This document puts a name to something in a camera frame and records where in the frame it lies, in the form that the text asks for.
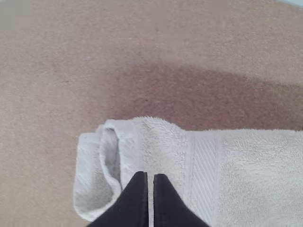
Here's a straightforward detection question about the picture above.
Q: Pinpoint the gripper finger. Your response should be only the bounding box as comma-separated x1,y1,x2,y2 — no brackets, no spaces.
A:
87,171,149,227
153,173,211,227

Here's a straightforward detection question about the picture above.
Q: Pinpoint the pale towel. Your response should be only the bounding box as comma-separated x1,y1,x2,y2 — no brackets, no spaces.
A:
72,115,303,227

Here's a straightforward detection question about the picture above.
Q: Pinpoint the cork mat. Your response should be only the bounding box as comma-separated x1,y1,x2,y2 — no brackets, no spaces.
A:
0,0,303,227

